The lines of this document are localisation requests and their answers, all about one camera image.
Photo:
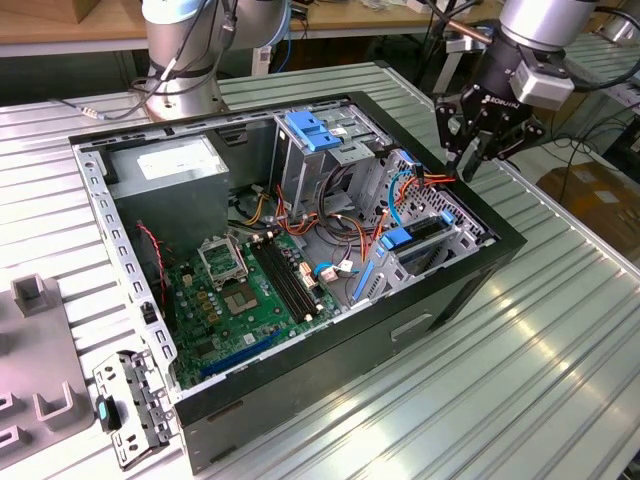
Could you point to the black open PC case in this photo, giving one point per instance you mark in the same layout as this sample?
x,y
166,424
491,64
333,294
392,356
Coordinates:
x,y
325,380

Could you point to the copper coloured tube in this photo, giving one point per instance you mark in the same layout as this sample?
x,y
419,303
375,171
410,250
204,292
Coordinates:
x,y
470,31

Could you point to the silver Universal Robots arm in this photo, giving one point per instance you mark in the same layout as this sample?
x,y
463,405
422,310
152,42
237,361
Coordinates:
x,y
540,20

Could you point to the green motherboard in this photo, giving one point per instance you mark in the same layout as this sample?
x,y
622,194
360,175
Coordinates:
x,y
250,330

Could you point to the grey power supply unit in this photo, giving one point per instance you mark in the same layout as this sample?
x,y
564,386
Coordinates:
x,y
170,210

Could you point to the metal slot retainer bracket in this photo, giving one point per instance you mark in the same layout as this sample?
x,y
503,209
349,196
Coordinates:
x,y
145,400

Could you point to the black latch with blue tab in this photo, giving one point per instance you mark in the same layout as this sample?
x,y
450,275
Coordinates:
x,y
102,412

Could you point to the blue expansion slot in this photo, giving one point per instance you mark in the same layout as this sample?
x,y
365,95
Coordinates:
x,y
239,354

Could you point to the black RAM slot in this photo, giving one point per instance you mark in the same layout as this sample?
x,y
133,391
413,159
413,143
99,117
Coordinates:
x,y
276,283
282,281
288,278
295,275

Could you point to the empty blue drive carrier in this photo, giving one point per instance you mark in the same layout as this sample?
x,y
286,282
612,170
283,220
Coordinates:
x,y
310,132

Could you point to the CPU socket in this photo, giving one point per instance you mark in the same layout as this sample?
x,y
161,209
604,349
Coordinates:
x,y
240,300

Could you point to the grey metal drive cage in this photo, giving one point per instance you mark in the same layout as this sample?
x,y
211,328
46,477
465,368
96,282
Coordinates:
x,y
300,170

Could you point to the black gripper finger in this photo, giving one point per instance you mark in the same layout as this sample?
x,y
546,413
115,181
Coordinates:
x,y
452,125
510,142

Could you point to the large taped cardboard box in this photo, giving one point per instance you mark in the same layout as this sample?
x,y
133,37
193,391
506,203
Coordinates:
x,y
590,200

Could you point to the hard disk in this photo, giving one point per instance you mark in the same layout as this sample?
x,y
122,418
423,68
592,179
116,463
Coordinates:
x,y
395,239

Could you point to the wooden workbench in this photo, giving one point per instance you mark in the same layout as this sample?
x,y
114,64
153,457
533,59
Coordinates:
x,y
50,25

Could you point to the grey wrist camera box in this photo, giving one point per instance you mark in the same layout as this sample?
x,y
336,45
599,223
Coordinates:
x,y
545,87

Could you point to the grey parts rack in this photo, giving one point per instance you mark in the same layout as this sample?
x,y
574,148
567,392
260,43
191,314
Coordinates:
x,y
45,350

